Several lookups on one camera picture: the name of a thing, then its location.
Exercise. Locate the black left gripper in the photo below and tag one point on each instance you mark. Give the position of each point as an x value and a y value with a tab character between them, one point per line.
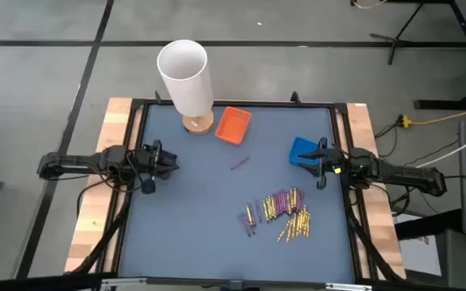
154	165

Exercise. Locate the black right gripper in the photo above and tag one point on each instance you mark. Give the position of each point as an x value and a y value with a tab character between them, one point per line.
336	163

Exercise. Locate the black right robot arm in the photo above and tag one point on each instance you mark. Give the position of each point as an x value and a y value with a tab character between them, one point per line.
411	178

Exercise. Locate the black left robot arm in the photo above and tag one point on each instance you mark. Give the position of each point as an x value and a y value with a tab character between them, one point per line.
75	161

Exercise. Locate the blue plastic basket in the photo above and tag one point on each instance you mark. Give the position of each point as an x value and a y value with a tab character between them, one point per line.
302	149

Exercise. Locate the orange plastic basket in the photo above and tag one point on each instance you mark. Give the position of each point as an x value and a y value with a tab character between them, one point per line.
233	125

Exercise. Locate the white lamp with wooden base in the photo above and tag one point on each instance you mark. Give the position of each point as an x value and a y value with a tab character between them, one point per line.
184	81

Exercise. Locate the black stand base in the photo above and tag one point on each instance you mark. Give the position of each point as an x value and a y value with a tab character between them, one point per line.
439	104

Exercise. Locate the black tripod stand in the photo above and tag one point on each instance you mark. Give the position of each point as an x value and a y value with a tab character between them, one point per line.
395	40

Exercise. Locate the black metal table frame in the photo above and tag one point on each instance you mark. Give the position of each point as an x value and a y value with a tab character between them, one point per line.
265	104

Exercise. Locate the silver camera mount bar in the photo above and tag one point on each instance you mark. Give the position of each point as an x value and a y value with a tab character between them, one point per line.
128	281

